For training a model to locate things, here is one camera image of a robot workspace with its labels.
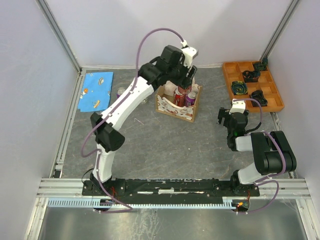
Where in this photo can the red soda can back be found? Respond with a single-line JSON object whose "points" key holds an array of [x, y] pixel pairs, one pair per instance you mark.
{"points": [[179, 97]]}

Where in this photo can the left aluminium corner post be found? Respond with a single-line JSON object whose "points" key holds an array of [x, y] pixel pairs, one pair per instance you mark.
{"points": [[48, 14]]}

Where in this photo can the red soda can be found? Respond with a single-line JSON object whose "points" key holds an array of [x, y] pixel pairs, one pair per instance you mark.
{"points": [[179, 97], [185, 90]]}

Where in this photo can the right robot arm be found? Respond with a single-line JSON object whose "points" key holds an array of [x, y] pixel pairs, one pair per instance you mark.
{"points": [[272, 155]]}

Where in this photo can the dark folded sock centre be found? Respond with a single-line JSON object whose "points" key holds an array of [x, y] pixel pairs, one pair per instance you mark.
{"points": [[251, 76]]}

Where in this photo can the dark sock lower compartment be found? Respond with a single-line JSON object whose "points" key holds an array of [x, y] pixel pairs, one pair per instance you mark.
{"points": [[258, 95]]}

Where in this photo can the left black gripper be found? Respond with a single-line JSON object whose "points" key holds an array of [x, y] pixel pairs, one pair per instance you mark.
{"points": [[184, 82]]}

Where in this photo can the purple fanta can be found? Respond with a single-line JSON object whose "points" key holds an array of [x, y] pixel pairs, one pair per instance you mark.
{"points": [[190, 98], [120, 91]]}

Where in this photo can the blue patterned cloth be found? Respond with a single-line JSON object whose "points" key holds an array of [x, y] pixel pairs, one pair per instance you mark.
{"points": [[96, 92]]}

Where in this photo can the right aluminium corner post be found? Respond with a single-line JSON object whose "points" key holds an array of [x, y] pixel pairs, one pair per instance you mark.
{"points": [[293, 4]]}

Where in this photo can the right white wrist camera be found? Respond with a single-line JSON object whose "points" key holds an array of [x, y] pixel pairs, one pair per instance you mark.
{"points": [[237, 106]]}

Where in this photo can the orange wooden divided tray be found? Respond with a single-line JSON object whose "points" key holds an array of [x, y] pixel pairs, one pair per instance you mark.
{"points": [[232, 72]]}

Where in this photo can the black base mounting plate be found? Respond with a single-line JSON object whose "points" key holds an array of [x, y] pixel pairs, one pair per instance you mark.
{"points": [[177, 191]]}

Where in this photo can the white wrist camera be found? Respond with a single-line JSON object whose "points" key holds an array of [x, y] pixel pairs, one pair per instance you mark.
{"points": [[237, 106], [189, 53]]}

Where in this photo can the canvas tote bag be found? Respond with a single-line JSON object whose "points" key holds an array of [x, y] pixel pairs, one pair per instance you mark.
{"points": [[164, 102]]}

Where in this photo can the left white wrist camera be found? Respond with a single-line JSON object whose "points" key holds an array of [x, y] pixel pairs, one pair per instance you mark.
{"points": [[189, 53]]}

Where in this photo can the red soda can front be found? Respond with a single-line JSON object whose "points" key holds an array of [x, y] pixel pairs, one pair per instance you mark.
{"points": [[185, 90]]}

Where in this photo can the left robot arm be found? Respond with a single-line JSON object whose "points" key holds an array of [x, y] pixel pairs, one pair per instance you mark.
{"points": [[106, 125]]}

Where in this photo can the rolled dark sock blue-yellow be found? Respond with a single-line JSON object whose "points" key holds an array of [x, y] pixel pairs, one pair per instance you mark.
{"points": [[239, 88]]}

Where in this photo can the aluminium corner post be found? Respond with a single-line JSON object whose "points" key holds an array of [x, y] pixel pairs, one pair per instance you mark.
{"points": [[293, 4], [48, 14]]}

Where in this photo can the aluminium frame rail front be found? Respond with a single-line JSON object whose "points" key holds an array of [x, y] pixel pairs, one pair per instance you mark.
{"points": [[290, 188]]}

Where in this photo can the dark sock top corner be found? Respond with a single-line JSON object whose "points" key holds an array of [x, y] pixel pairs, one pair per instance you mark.
{"points": [[261, 65]]}

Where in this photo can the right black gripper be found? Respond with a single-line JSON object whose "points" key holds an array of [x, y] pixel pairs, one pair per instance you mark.
{"points": [[223, 113]]}

